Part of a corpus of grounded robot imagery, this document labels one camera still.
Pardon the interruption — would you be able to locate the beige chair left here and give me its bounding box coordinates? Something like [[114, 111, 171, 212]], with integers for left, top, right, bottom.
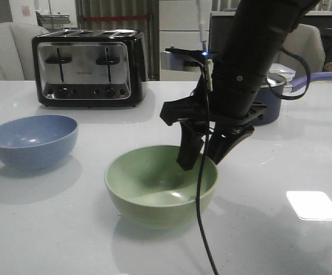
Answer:
[[0, 22, 48, 81]]

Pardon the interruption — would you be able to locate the glass pot lid blue knob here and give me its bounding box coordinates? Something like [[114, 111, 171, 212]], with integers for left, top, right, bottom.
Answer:
[[261, 72, 287, 88]]

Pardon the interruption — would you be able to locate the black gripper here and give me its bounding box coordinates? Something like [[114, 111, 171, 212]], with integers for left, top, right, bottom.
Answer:
[[160, 96, 268, 171]]

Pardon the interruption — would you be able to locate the dark blue saucepan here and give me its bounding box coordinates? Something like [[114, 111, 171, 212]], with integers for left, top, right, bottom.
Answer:
[[251, 72, 332, 125]]

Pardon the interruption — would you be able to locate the dark kitchen counter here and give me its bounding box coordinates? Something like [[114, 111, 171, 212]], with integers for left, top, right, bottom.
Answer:
[[209, 11, 332, 70]]

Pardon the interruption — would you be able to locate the beige chair right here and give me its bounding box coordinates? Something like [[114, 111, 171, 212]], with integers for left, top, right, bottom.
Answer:
[[274, 24, 325, 77]]

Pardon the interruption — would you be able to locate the metal rack in background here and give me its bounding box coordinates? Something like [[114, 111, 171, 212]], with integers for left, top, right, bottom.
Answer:
[[35, 11, 71, 29]]

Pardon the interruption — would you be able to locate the white cabinet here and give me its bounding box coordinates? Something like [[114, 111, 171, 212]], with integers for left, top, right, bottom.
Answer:
[[159, 1, 212, 81]]

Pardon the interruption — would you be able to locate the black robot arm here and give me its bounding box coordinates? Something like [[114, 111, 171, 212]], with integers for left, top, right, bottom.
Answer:
[[160, 1, 316, 170]]

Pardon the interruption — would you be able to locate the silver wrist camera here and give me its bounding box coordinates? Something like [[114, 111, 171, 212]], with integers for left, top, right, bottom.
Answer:
[[160, 48, 216, 72]]

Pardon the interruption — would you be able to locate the clear plastic container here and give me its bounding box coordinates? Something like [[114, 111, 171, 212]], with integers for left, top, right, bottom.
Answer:
[[269, 63, 295, 82]]

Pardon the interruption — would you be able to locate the black and chrome toaster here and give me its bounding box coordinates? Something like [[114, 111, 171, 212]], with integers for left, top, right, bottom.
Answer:
[[32, 29, 148, 108]]

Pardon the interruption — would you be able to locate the beige chair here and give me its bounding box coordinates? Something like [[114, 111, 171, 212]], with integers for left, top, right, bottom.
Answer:
[[0, 22, 48, 81], [274, 24, 325, 77]]

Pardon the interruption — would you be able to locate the green bowl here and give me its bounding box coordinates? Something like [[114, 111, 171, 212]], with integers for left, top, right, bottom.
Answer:
[[104, 145, 218, 229]]

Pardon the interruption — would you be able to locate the black cable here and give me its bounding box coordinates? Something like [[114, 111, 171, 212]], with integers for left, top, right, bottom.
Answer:
[[194, 58, 220, 275]]

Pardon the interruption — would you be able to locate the blue bowl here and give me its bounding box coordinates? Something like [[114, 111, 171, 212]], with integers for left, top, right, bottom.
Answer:
[[0, 115, 78, 171]]

